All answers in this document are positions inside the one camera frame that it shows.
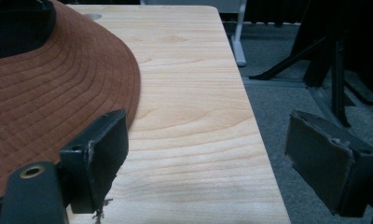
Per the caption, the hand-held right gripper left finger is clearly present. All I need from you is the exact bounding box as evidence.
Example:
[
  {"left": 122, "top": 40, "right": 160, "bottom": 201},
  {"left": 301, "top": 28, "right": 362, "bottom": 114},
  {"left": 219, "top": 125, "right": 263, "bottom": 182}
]
[{"left": 59, "top": 107, "right": 130, "bottom": 216}]

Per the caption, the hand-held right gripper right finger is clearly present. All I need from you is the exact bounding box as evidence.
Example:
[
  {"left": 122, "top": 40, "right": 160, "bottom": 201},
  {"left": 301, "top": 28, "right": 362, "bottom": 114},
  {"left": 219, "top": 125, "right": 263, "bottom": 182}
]
[{"left": 283, "top": 109, "right": 373, "bottom": 218}]

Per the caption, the brown stitched bucket hat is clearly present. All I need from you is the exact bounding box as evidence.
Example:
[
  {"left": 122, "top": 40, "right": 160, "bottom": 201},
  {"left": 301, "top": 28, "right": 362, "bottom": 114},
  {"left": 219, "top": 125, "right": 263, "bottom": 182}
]
[{"left": 0, "top": 0, "right": 142, "bottom": 203}]

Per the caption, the black chair base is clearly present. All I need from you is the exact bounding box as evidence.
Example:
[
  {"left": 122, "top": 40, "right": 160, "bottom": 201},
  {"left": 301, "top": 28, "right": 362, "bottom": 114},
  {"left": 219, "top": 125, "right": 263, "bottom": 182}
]
[{"left": 248, "top": 0, "right": 373, "bottom": 128}]

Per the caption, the white metal table leg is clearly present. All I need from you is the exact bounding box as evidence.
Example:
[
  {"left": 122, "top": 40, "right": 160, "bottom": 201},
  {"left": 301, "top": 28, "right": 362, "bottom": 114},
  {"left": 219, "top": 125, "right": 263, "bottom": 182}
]
[{"left": 230, "top": 0, "right": 248, "bottom": 68}]

